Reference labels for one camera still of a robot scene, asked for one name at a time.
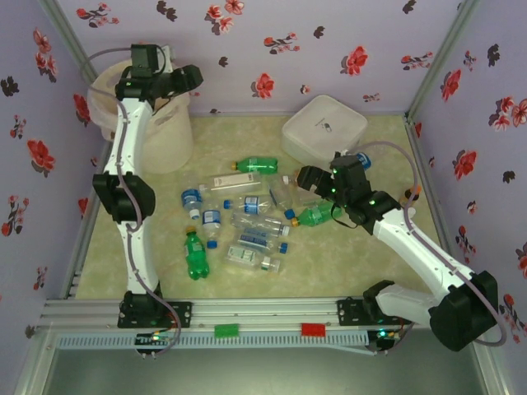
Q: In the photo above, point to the green bottle orange cap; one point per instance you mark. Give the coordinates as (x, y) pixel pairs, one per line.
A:
(259, 164)
(315, 215)

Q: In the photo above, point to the clear bottle blue cap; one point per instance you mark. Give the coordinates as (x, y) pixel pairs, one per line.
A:
(280, 195)

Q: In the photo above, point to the bottle with blue label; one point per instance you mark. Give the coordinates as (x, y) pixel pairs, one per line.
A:
(364, 159)

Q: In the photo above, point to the clear bottle blue label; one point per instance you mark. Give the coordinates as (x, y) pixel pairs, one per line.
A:
(251, 204)

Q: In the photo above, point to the crushed bottle dark blue label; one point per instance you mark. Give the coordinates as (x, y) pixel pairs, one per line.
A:
(253, 240)

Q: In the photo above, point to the clear bottle green white label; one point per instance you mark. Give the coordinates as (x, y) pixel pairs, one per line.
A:
(243, 255)

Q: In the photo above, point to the blue label bottle blue cap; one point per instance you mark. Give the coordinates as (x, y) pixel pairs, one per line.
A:
(211, 218)

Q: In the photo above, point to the small bottle blue label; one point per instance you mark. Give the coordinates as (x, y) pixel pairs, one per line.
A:
(191, 197)

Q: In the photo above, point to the green bottle yellow cap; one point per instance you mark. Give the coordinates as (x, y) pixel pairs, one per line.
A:
(195, 257)

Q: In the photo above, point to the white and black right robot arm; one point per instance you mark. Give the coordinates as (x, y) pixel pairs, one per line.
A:
(411, 247)

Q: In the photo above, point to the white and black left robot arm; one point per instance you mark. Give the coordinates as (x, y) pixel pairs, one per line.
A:
(127, 136)

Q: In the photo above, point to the cream plastic bin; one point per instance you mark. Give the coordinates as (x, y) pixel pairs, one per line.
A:
(169, 140)

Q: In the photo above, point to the small bottle white cap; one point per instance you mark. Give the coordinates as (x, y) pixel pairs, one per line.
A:
(410, 212)

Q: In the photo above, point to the white square lidded container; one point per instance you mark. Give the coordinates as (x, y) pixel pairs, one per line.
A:
(325, 123)

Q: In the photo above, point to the brown bottle orange cap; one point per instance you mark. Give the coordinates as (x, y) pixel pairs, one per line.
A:
(415, 190)

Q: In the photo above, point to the red plastic block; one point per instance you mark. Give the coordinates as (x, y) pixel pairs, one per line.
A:
(313, 329)

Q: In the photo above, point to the black controller board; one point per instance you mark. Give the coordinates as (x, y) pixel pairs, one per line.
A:
(154, 338)
(385, 335)

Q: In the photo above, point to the green plastic block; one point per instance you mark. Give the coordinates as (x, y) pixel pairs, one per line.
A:
(227, 331)

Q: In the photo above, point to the aluminium frame post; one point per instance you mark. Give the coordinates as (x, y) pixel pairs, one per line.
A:
(66, 29)
(450, 41)

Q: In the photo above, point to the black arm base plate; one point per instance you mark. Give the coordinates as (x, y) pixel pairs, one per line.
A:
(183, 314)
(348, 312)

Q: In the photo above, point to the aluminium mounting rail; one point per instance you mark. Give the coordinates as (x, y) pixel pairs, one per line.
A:
(263, 312)

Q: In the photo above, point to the aluminium frame leg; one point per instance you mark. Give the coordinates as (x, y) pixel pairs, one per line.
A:
(494, 374)
(35, 366)

